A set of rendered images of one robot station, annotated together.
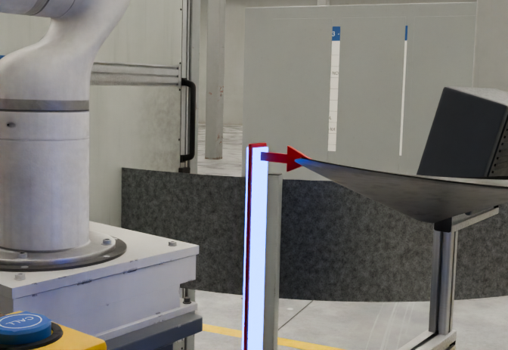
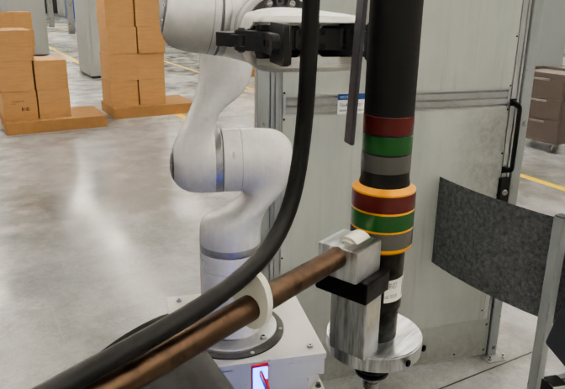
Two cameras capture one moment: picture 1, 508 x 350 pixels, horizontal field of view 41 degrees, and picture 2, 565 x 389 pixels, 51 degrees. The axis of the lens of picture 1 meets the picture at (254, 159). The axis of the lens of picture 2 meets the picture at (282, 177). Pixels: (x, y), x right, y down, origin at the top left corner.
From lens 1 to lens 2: 0.65 m
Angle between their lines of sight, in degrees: 38
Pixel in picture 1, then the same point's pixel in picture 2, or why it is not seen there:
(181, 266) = (310, 365)
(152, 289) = (283, 378)
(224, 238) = (510, 258)
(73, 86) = (237, 244)
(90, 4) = (253, 188)
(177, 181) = (478, 200)
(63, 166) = not seen: hidden behind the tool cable
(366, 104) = not seen: outside the picture
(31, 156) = (211, 283)
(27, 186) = not seen: hidden behind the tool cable
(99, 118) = (421, 137)
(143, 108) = (466, 128)
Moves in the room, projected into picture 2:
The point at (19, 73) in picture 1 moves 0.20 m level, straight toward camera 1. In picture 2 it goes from (205, 233) to (150, 278)
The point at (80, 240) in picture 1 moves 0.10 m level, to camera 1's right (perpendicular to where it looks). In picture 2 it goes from (244, 333) to (284, 352)
